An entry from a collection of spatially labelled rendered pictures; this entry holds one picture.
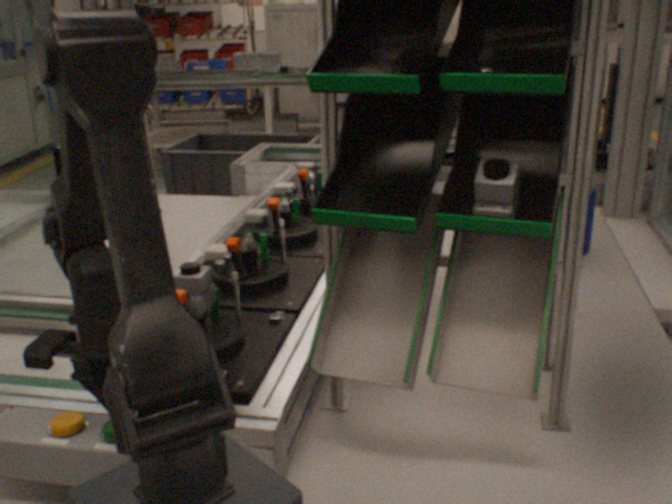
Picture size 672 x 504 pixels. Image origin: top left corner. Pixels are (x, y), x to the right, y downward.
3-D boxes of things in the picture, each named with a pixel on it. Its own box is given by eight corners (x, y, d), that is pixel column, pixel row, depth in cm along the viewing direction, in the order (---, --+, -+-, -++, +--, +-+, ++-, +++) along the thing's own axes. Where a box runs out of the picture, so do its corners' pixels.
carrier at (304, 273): (299, 320, 113) (295, 249, 109) (163, 311, 118) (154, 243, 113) (328, 267, 135) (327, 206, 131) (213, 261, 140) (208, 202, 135)
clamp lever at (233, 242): (244, 277, 119) (236, 245, 114) (233, 277, 119) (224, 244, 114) (250, 263, 121) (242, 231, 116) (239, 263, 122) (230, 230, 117)
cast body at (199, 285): (200, 320, 97) (196, 274, 95) (171, 318, 98) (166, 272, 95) (221, 295, 105) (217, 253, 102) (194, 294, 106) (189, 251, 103)
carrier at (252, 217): (329, 266, 136) (327, 205, 131) (214, 260, 140) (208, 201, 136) (350, 228, 158) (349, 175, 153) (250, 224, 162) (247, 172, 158)
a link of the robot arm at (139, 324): (146, -2, 52) (128, 22, 58) (45, 0, 49) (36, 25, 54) (223, 401, 56) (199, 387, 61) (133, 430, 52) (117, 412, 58)
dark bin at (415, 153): (417, 235, 80) (411, 186, 75) (314, 224, 85) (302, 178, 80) (464, 101, 98) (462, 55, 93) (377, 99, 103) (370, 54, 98)
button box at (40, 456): (139, 495, 81) (133, 452, 79) (-17, 476, 85) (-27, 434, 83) (164, 459, 88) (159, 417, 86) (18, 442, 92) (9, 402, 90)
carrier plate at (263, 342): (251, 406, 90) (250, 392, 89) (84, 391, 94) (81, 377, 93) (296, 324, 112) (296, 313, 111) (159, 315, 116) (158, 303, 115)
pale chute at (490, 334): (538, 401, 83) (537, 392, 79) (431, 382, 87) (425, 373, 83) (565, 199, 93) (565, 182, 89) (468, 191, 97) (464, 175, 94)
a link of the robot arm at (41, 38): (158, 38, 53) (120, -30, 59) (45, 43, 49) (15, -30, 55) (145, 279, 74) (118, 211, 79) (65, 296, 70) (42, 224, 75)
